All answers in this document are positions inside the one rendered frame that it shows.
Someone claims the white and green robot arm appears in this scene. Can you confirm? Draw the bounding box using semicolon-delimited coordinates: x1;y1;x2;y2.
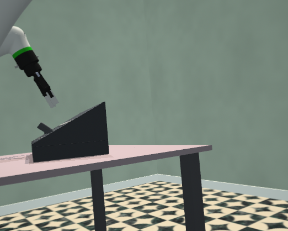
0;0;39;70

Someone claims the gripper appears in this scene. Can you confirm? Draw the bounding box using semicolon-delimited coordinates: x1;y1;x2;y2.
24;63;59;108

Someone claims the dark grey switch console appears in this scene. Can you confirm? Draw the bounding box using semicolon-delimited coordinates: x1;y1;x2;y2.
32;102;109;162

